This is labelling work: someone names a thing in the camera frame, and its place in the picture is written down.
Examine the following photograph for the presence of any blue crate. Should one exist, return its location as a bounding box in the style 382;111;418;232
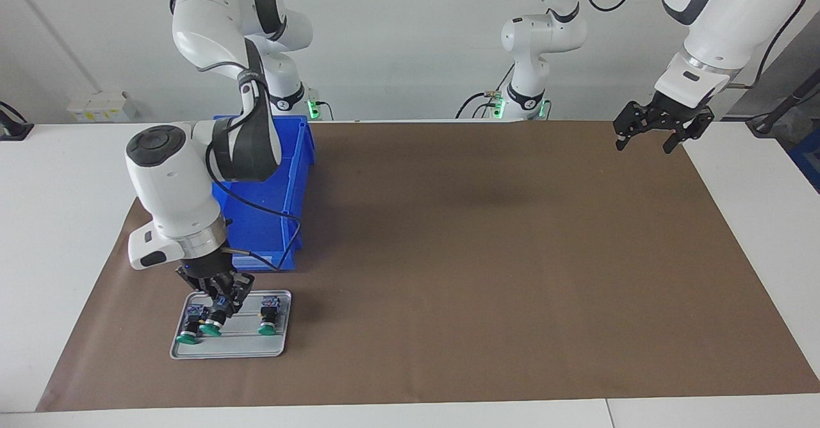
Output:
789;127;820;193

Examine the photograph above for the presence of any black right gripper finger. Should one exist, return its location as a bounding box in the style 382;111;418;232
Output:
176;267;222;313
221;271;255;317

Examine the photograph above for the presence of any blue plastic storage bin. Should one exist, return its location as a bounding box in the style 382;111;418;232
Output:
211;115;316;272

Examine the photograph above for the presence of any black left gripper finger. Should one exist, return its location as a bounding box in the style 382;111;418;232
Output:
613;101;648;152
663;109;715;154

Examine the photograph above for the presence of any black stand pole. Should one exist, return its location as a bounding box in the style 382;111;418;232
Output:
746;69;820;137

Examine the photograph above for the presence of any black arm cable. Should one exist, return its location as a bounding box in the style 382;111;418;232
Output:
192;38;302;272
573;0;809;89

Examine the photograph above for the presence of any black desk object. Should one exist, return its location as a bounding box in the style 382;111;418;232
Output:
0;101;34;142

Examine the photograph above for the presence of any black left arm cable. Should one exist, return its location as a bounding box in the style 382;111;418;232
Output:
573;0;809;89

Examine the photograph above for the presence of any brown paper table mat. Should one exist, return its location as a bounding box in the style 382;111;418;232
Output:
35;119;820;413

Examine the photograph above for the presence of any grey partition panel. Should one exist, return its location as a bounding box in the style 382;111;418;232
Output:
727;12;820;121

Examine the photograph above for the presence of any white wall box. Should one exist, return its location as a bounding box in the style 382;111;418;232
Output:
67;92;138;123

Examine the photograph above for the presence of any black base cable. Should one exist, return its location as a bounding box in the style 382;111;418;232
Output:
456;63;516;120

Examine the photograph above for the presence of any green push button switch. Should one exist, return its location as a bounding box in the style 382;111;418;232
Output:
258;295;283;336
199;300;231;338
177;304;207;344

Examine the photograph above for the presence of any grey metal tray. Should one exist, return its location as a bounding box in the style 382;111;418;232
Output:
169;289;292;360

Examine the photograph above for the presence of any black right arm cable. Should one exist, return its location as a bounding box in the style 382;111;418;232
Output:
192;38;302;272

